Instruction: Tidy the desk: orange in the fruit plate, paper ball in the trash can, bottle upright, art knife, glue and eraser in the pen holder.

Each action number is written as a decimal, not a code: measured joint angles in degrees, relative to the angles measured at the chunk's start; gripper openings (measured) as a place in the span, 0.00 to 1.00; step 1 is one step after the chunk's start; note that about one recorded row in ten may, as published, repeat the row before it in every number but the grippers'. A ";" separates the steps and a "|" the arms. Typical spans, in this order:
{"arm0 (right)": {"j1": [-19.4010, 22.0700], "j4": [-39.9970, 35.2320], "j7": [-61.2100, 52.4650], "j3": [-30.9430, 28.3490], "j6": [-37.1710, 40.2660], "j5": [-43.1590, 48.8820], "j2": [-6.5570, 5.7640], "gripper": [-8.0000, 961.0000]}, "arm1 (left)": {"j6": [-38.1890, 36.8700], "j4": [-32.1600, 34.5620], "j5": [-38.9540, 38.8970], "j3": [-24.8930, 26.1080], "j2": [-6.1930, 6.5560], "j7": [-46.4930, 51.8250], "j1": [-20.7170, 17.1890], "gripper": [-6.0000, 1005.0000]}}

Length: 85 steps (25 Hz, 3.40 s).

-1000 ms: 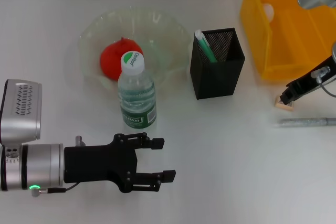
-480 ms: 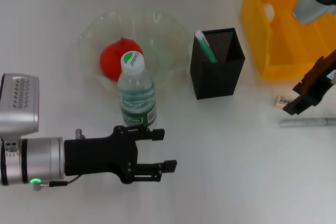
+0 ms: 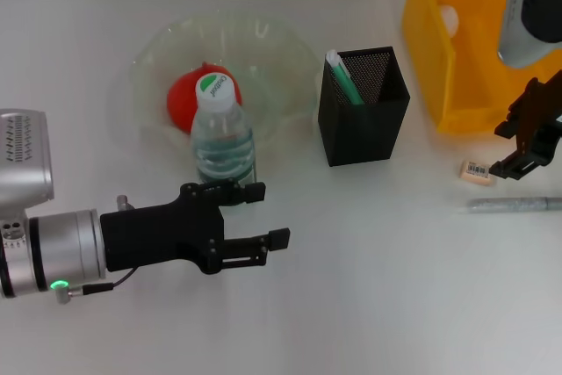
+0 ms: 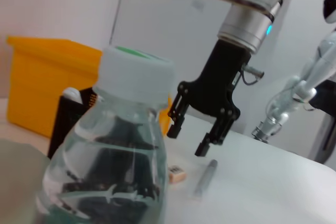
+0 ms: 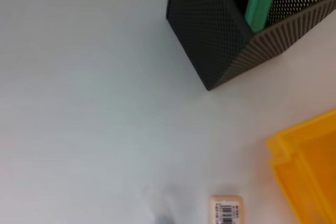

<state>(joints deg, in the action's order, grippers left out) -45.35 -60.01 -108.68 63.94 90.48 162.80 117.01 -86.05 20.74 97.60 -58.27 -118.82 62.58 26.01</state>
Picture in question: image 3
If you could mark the orange fruit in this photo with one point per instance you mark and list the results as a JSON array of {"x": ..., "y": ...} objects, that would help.
[{"x": 182, "y": 100}]

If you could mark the gray pen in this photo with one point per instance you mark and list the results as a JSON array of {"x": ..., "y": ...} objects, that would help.
[{"x": 509, "y": 206}]

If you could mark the black mesh pen holder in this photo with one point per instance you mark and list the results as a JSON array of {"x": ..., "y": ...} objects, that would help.
[{"x": 364, "y": 133}]

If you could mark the wavy clear glass fruit plate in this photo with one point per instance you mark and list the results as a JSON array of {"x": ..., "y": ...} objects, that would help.
[{"x": 272, "y": 67}]

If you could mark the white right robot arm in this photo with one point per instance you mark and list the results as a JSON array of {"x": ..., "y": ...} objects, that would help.
[{"x": 535, "y": 2}]

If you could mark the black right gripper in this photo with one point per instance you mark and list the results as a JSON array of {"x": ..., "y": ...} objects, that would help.
[{"x": 542, "y": 120}]

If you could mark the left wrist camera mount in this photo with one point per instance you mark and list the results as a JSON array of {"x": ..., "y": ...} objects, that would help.
[{"x": 11, "y": 234}]

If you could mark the clear green-label water bottle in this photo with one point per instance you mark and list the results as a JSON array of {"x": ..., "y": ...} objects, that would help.
[{"x": 221, "y": 142}]

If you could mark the green pen with white cap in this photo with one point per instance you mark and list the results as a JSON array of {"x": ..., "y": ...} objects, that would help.
[{"x": 349, "y": 81}]

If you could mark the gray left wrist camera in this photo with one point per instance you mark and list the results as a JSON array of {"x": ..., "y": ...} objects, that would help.
[{"x": 24, "y": 160}]

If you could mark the white paper ball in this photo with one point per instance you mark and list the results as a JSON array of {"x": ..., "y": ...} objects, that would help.
[{"x": 448, "y": 19}]

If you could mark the beige eraser with barcode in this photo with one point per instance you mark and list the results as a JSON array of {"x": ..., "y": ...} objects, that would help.
[{"x": 476, "y": 171}]

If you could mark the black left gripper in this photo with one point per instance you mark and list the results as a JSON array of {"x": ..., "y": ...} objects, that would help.
[{"x": 162, "y": 234}]

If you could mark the yellow plastic bin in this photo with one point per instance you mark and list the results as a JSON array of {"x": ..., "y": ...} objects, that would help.
[{"x": 474, "y": 76}]

